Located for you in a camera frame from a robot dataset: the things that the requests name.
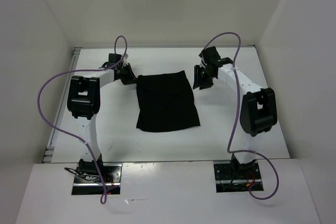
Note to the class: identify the black skirt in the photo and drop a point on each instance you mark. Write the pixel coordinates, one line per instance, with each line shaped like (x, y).
(166, 103)

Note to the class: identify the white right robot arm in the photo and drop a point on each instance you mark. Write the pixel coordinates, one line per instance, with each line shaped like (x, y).
(257, 105)

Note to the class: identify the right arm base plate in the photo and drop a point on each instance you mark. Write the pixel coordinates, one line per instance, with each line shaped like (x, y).
(229, 181)

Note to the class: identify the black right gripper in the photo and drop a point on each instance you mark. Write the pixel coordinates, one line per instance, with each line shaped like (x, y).
(198, 80)

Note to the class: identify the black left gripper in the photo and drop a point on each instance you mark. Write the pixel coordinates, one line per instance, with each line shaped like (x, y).
(131, 78)

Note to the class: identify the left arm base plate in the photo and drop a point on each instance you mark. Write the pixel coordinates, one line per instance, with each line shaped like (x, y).
(89, 183)

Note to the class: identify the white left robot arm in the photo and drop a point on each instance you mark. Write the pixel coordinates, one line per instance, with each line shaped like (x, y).
(84, 102)

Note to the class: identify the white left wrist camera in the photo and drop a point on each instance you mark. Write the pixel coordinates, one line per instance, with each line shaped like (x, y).
(125, 60)

